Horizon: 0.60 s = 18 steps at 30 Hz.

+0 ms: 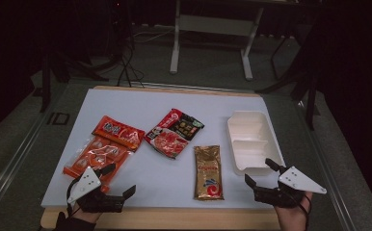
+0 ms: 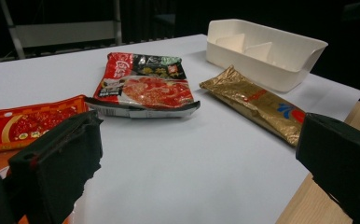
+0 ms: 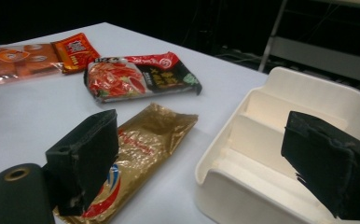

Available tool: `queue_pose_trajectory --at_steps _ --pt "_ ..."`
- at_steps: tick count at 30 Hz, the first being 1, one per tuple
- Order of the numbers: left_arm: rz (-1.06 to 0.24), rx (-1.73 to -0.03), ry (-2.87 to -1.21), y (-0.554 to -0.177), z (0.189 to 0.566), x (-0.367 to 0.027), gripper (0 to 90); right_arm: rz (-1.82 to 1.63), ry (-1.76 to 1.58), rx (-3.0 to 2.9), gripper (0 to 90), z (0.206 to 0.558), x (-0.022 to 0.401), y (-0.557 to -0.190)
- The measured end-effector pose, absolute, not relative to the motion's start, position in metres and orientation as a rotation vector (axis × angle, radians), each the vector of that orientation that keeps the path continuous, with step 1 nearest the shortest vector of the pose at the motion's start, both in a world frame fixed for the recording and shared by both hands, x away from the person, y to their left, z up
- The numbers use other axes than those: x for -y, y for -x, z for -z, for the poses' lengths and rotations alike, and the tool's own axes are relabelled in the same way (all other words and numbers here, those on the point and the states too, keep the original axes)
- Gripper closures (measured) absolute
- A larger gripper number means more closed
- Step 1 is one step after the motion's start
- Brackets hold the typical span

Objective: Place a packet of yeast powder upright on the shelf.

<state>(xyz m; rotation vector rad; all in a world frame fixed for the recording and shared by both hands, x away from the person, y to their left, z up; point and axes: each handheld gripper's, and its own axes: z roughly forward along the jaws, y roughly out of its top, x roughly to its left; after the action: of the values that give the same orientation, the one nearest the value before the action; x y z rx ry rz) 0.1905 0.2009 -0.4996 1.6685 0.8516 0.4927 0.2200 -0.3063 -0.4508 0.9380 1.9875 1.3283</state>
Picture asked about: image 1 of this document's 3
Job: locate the orange-red snack packet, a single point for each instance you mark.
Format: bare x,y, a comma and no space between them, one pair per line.
118,133

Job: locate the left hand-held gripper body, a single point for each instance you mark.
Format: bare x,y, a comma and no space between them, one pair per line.
89,186

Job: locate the gold foil packet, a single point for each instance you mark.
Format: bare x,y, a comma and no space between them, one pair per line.
208,173

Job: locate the black metal stand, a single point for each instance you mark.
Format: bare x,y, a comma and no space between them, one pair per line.
303,80
62,67

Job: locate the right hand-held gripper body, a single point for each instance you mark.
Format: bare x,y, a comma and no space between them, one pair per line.
298,183

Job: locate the metal floor rail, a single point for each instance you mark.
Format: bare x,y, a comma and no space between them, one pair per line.
10,166
327,166

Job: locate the person's left hand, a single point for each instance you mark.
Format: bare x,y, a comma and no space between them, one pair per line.
87,216

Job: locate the person's black sleeve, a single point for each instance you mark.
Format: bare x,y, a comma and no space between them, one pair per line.
71,224

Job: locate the white table sheet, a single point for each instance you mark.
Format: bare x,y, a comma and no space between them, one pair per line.
174,179

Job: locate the clear packet of orange snacks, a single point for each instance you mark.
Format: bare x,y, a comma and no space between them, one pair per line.
97,155

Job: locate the white metal table frame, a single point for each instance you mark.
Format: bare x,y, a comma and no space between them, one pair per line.
213,24

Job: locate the red and black food packet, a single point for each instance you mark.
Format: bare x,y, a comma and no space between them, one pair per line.
172,134

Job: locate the white compartment tray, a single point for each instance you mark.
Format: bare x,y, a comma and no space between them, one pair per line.
253,141

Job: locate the person's right hand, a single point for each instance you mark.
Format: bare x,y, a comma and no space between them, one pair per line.
291,218

